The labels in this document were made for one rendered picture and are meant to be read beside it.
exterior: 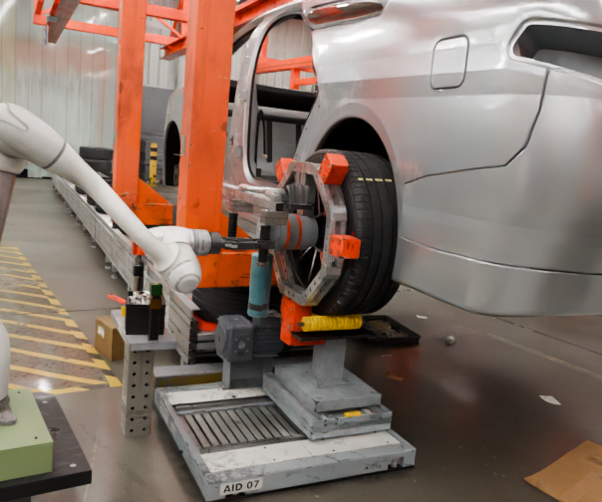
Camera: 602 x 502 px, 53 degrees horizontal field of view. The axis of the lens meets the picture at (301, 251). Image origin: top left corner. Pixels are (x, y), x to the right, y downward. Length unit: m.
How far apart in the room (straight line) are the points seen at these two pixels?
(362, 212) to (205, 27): 1.07
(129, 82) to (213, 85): 1.93
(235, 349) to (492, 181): 1.37
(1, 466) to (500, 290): 1.37
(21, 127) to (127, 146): 2.82
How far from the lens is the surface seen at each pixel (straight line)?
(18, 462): 1.73
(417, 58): 2.13
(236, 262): 2.76
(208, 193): 2.67
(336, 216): 2.12
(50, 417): 2.04
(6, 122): 1.76
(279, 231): 2.26
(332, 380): 2.56
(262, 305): 2.46
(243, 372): 2.88
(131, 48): 4.57
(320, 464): 2.26
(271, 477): 2.19
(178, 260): 1.83
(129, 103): 4.54
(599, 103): 1.73
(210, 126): 2.66
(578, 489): 2.64
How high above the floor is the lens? 1.16
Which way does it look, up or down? 9 degrees down
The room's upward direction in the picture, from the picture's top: 5 degrees clockwise
